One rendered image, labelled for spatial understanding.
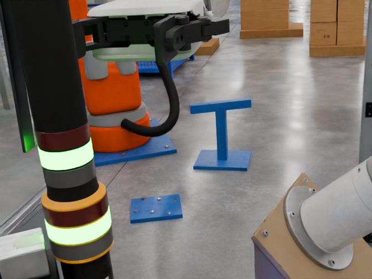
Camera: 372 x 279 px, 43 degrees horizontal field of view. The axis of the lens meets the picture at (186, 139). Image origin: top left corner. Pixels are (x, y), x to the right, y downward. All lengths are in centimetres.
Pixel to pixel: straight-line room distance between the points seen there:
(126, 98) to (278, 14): 570
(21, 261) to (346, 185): 71
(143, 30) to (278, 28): 916
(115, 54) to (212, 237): 268
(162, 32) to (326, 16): 747
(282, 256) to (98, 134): 355
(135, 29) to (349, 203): 61
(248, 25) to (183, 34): 925
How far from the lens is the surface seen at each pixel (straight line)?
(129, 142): 437
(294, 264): 95
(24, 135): 33
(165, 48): 37
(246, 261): 289
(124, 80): 426
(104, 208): 33
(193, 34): 41
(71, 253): 33
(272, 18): 956
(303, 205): 102
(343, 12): 783
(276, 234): 95
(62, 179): 31
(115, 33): 46
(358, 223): 96
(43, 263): 34
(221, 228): 318
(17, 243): 34
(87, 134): 31
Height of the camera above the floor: 171
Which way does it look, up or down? 22 degrees down
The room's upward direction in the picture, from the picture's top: 5 degrees counter-clockwise
